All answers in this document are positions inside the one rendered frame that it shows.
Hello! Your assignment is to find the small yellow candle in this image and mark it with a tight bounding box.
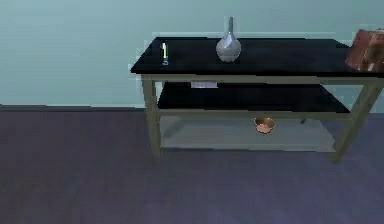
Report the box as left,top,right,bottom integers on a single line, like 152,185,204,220
161,42,169,66

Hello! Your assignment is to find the brown box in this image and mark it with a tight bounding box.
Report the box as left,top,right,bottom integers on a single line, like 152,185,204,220
345,28,384,73

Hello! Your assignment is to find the grey round vase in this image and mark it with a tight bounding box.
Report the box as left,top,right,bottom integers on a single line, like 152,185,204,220
215,16,242,63

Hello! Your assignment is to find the flat grey book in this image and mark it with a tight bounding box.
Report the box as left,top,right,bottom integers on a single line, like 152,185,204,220
190,81,219,90

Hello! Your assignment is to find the black top shelved table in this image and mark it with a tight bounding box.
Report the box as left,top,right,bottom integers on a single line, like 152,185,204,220
129,35,384,164

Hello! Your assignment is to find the copper bowl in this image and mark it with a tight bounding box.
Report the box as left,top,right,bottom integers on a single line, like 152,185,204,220
254,116,277,135

